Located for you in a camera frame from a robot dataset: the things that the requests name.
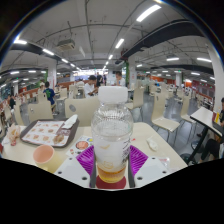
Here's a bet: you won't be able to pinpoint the crumpled white wrapper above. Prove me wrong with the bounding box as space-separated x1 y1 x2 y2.
145 135 159 152

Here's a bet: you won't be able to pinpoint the clear bottle with white cap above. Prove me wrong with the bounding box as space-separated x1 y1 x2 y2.
90 85 134 184

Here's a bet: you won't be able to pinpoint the printed paper tray liner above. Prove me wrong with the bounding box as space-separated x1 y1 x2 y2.
22 120 71 147

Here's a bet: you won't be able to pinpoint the dark brown food tray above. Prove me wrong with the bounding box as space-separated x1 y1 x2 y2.
19 118 80 149

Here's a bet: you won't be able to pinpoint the flat round red coaster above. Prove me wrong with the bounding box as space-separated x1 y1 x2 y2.
95 173 128 190

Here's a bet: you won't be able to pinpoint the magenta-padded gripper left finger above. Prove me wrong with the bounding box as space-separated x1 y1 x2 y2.
54 144 98 190

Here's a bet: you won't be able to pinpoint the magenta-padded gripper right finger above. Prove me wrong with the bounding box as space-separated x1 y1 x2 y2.
127 144 170 190

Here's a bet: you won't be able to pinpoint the crumpled white napkin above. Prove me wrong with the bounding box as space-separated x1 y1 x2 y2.
61 114 79 130

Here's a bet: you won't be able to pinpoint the white table with black edge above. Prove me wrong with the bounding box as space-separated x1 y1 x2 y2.
185 106 224 164

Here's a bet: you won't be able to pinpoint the ceiling air conditioner unit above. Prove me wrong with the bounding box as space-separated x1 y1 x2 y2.
55 39 76 52

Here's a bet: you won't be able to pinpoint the ceiling strip lights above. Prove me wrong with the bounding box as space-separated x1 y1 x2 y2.
9 3 214 84

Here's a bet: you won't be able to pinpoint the beige dining chairs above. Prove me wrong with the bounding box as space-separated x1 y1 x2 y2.
0 79 201 134

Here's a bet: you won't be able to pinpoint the pale yellow mug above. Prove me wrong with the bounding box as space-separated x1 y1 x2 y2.
32 143 64 174

